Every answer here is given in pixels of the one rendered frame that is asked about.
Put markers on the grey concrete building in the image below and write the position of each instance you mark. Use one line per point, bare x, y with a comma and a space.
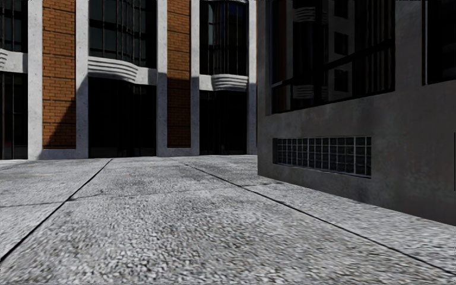
409, 124

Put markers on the orange brick building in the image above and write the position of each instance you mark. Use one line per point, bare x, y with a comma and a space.
58, 71

